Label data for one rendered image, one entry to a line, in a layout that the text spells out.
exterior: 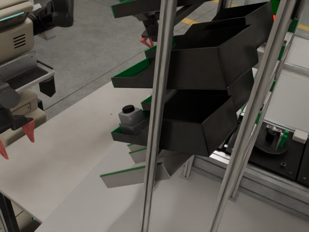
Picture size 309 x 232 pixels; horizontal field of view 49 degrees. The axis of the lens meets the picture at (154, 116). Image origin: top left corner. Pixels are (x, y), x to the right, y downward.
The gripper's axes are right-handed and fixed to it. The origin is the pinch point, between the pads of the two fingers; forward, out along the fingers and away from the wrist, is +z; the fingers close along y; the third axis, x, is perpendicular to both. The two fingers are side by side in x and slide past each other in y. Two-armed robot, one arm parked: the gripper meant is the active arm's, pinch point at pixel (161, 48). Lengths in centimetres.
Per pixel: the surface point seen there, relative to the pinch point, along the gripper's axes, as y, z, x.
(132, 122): 37, -29, -56
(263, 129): 49, 19, -16
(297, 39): 26, 69, 93
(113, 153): 6, 7, -50
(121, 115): 34, -30, -55
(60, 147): -10, 0, -59
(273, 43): 71, -52, -50
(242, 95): 57, -25, -38
